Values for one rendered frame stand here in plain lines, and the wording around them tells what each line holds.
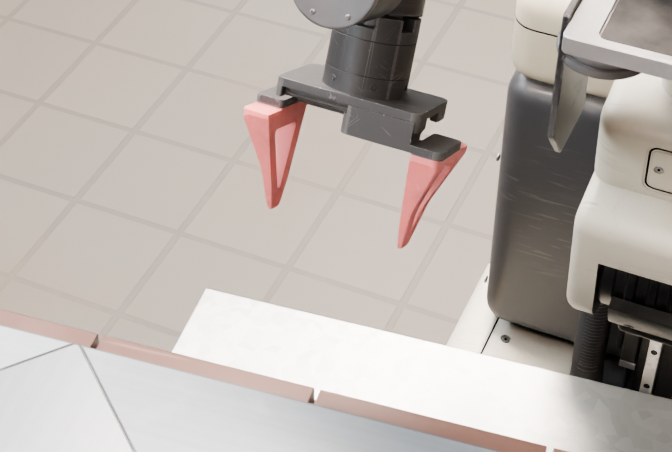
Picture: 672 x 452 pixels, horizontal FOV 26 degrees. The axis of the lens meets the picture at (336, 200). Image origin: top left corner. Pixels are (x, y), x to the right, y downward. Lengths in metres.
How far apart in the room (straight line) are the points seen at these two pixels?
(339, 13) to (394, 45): 0.08
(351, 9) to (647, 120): 0.46
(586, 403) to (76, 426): 0.48
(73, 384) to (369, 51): 0.34
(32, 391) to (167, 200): 1.43
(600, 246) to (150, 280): 1.17
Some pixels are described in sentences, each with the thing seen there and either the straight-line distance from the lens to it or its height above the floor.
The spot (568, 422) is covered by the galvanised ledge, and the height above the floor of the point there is 0.68.
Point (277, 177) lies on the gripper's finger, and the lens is 1.02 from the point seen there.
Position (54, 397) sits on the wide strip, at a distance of 1.08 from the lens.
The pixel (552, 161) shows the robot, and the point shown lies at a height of 0.59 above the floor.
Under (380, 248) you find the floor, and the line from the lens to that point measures 2.40.
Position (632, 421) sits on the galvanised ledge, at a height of 0.68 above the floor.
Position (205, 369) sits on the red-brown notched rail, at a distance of 1.13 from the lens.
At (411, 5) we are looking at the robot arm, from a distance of 0.94.
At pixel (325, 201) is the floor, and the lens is 2.48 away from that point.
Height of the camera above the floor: 1.68
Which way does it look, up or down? 43 degrees down
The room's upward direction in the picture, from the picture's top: straight up
